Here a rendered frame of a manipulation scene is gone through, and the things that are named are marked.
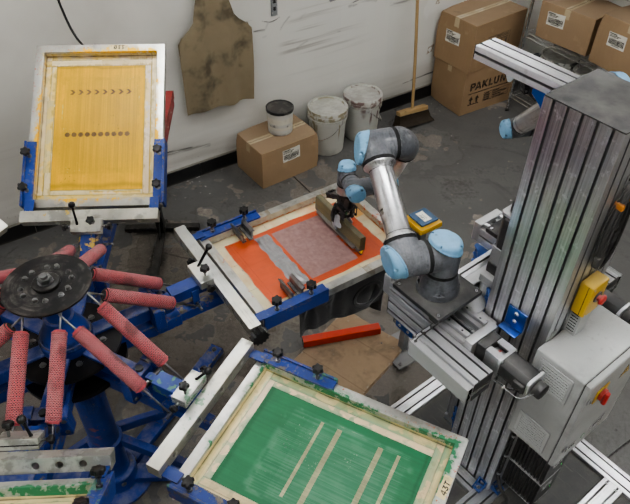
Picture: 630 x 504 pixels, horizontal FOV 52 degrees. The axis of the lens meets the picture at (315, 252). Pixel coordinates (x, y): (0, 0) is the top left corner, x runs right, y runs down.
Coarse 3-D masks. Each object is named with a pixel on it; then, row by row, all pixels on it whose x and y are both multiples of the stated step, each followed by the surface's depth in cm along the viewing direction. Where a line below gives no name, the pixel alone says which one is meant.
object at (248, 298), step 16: (320, 192) 313; (272, 208) 303; (288, 208) 305; (368, 208) 304; (256, 224) 299; (208, 240) 286; (224, 272) 272; (352, 272) 273; (368, 272) 274; (240, 288) 265; (336, 288) 267; (256, 304) 259
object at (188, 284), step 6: (180, 282) 260; (186, 282) 260; (192, 282) 260; (168, 288) 258; (174, 288) 258; (180, 288) 258; (186, 288) 258; (192, 288) 258; (198, 288) 260; (174, 294) 255; (180, 294) 256; (186, 294) 258; (180, 300) 258
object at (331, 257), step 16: (336, 240) 293; (368, 240) 293; (304, 256) 285; (320, 256) 285; (336, 256) 285; (352, 256) 285; (368, 256) 285; (256, 272) 277; (272, 272) 277; (304, 272) 278; (320, 272) 278; (336, 272) 278; (272, 288) 270; (304, 288) 271
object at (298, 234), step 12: (300, 216) 305; (312, 216) 305; (276, 228) 299; (288, 228) 299; (300, 228) 299; (312, 228) 299; (324, 228) 299; (252, 240) 292; (276, 240) 292; (288, 240) 293; (300, 240) 293; (312, 240) 293; (324, 240) 293; (228, 252) 286; (240, 252) 286; (252, 252) 286; (264, 252) 287; (288, 252) 287; (240, 264) 281; (252, 264) 281; (264, 264) 281
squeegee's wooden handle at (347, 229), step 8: (320, 200) 298; (320, 208) 301; (328, 208) 294; (328, 216) 297; (344, 224) 287; (352, 224) 286; (344, 232) 289; (352, 232) 283; (360, 232) 282; (352, 240) 285; (360, 240) 279; (360, 248) 283
